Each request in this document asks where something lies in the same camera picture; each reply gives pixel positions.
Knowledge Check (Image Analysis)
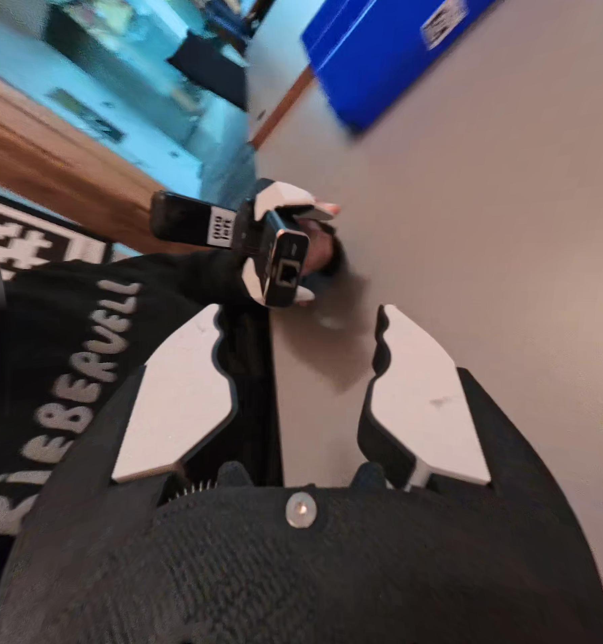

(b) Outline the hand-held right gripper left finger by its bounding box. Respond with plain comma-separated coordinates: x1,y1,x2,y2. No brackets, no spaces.
110,303,239,484

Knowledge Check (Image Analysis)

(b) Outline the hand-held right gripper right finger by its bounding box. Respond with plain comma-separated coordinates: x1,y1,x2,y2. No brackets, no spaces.
357,304,492,493

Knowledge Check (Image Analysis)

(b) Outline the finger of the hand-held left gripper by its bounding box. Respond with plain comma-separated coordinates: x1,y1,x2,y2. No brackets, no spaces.
241,256,317,309
253,181,315,223

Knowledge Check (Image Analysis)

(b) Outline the black network switch box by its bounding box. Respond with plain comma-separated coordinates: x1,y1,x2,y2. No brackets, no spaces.
263,209,310,308

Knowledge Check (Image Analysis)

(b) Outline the blue plastic bin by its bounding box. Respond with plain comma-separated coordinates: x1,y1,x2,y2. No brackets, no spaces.
301,0,498,134

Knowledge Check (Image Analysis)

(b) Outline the grey desk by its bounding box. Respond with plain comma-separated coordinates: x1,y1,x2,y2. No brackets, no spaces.
246,0,603,604

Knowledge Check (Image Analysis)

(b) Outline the person's left hand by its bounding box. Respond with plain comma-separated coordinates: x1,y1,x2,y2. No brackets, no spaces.
294,201,347,280

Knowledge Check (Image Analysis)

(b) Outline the person's black printed sweatshirt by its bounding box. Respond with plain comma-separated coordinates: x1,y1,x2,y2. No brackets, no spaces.
0,252,284,536

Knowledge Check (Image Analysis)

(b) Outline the wooden post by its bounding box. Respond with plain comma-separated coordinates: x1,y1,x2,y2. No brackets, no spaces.
0,68,196,255

